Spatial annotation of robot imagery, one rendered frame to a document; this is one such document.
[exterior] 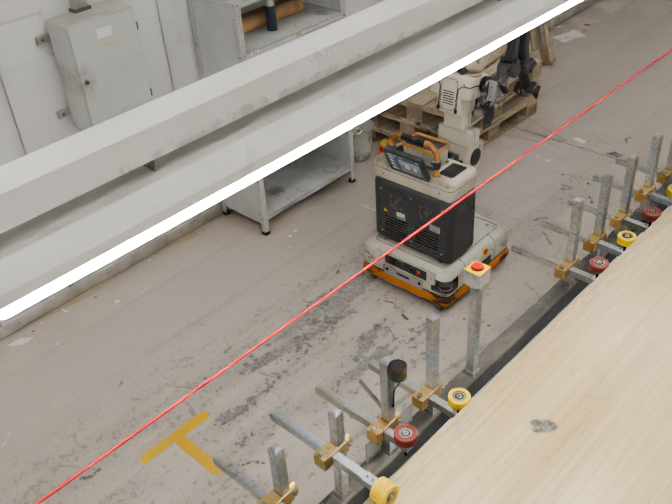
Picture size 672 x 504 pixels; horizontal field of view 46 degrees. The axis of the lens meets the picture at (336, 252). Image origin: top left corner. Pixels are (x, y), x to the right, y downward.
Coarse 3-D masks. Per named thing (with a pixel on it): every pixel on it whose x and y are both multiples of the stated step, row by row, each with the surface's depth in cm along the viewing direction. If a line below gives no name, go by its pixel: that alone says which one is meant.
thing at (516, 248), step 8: (512, 248) 361; (520, 248) 359; (528, 256) 357; (536, 256) 353; (544, 256) 353; (544, 264) 352; (552, 264) 349; (576, 272) 342; (584, 272) 342; (584, 280) 341; (592, 280) 337
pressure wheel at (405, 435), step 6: (402, 426) 265; (408, 426) 265; (396, 432) 263; (402, 432) 263; (408, 432) 263; (414, 432) 263; (396, 438) 262; (402, 438) 261; (408, 438) 261; (414, 438) 261; (396, 444) 263; (402, 444) 261; (408, 444) 261; (414, 444) 262
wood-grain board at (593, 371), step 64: (640, 256) 335; (576, 320) 304; (640, 320) 302; (512, 384) 279; (576, 384) 277; (640, 384) 275; (448, 448) 257; (512, 448) 256; (576, 448) 254; (640, 448) 253
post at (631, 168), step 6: (630, 156) 359; (636, 156) 358; (630, 162) 360; (636, 162) 360; (630, 168) 361; (636, 168) 363; (630, 174) 363; (624, 180) 366; (630, 180) 364; (624, 186) 368; (630, 186) 366; (624, 192) 369; (630, 192) 368; (624, 198) 371; (630, 198) 372; (624, 204) 372; (624, 210) 374; (624, 228) 381
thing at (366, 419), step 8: (320, 384) 290; (320, 392) 288; (328, 392) 287; (328, 400) 287; (336, 400) 283; (344, 400) 283; (344, 408) 281; (352, 408) 280; (352, 416) 280; (360, 416) 276; (368, 416) 276; (368, 424) 275; (384, 432) 270; (392, 432) 270; (392, 440) 269; (400, 448) 267; (408, 448) 265
